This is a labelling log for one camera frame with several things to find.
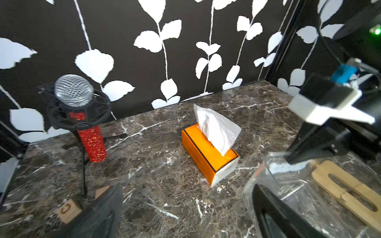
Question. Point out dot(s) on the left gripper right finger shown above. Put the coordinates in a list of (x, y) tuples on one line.
[(276, 219)]

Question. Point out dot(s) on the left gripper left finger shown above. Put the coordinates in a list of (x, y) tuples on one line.
[(98, 220)]

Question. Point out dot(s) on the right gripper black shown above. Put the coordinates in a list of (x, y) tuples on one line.
[(335, 138)]

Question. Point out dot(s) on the clear plastic tissue box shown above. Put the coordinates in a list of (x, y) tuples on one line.
[(339, 196)]

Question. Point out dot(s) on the orange tissue paper pack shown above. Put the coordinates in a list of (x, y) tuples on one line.
[(210, 142)]

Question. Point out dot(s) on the wooden number cube right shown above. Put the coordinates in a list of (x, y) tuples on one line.
[(100, 191)]

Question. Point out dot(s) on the wooden letter cube left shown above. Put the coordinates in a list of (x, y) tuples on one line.
[(67, 212)]

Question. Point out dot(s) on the black microphone tripod stand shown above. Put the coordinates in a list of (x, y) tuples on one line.
[(57, 112)]

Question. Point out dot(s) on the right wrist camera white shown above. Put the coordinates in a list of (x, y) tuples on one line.
[(323, 98)]

